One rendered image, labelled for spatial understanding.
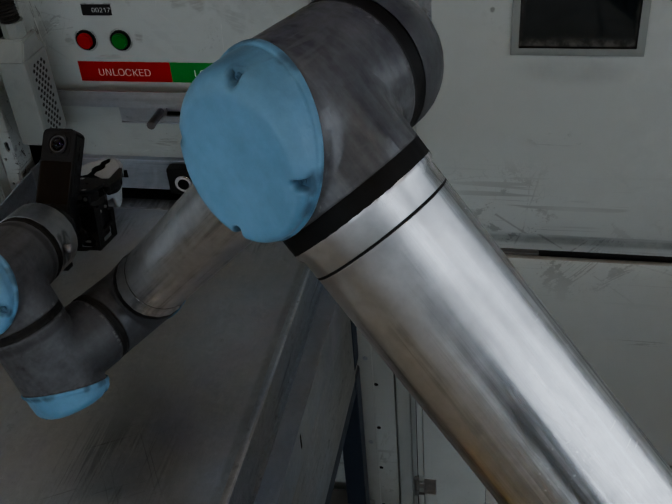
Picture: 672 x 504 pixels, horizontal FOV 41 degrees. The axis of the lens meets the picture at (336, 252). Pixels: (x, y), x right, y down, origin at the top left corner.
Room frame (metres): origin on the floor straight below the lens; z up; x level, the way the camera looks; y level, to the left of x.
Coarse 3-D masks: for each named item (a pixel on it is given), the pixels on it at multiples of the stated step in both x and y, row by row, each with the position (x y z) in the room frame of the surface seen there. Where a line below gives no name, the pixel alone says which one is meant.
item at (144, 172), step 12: (84, 156) 1.40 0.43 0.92; (96, 156) 1.40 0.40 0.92; (108, 156) 1.39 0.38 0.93; (120, 156) 1.39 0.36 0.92; (132, 156) 1.38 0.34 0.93; (144, 156) 1.38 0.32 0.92; (132, 168) 1.37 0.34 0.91; (144, 168) 1.37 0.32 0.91; (156, 168) 1.36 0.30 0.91; (132, 180) 1.38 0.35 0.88; (144, 180) 1.37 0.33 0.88; (156, 180) 1.36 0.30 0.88
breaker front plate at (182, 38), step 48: (48, 0) 1.41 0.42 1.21; (96, 0) 1.39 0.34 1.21; (144, 0) 1.37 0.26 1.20; (192, 0) 1.35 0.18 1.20; (240, 0) 1.33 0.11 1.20; (288, 0) 1.31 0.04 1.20; (48, 48) 1.41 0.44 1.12; (96, 48) 1.39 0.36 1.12; (144, 48) 1.37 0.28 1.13; (192, 48) 1.35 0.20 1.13; (96, 144) 1.40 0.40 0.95; (144, 144) 1.38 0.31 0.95
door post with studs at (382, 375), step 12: (372, 348) 1.24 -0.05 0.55; (372, 360) 1.24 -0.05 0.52; (384, 372) 1.24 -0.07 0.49; (384, 384) 1.24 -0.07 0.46; (384, 396) 1.24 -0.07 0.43; (384, 408) 1.24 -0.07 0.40; (384, 420) 1.24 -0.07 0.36; (384, 432) 1.24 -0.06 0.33; (384, 444) 1.24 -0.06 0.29; (384, 456) 1.24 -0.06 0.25; (384, 468) 1.24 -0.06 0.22; (396, 468) 1.24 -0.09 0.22; (384, 480) 1.24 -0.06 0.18; (396, 480) 1.24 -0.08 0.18; (384, 492) 1.24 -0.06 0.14; (396, 492) 1.24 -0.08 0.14
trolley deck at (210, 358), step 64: (256, 256) 1.16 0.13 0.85; (192, 320) 1.02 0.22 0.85; (256, 320) 1.00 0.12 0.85; (320, 320) 0.99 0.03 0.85; (0, 384) 0.92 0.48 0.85; (128, 384) 0.89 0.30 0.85; (192, 384) 0.88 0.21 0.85; (256, 384) 0.87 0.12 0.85; (320, 384) 0.89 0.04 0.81; (0, 448) 0.80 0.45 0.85; (64, 448) 0.79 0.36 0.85; (128, 448) 0.78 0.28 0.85; (192, 448) 0.77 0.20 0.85
